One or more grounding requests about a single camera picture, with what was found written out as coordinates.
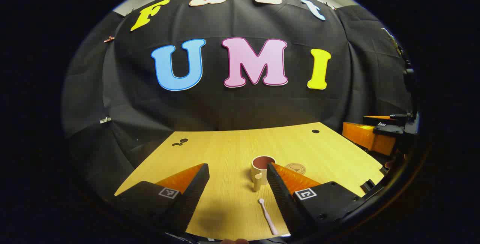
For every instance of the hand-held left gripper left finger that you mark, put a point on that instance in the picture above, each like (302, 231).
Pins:
(195, 191)

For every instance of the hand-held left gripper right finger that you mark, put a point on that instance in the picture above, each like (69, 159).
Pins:
(279, 195)

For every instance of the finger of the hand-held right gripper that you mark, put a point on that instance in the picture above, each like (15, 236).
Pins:
(367, 139)
(378, 118)

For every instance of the white toothbrush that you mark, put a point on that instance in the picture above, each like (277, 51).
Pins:
(267, 216)

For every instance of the round brown coaster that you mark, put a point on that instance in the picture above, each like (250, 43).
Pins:
(298, 169)

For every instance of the wooden desktop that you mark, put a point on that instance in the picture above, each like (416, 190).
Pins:
(225, 154)

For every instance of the black backdrop cloth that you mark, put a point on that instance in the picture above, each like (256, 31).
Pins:
(262, 105)

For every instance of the silver metal cloth clip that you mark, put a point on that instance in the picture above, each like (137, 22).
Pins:
(105, 120)

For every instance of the red cloth clip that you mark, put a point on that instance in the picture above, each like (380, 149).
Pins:
(108, 39)

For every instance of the black desk edge bracket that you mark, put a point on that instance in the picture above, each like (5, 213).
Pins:
(368, 186)

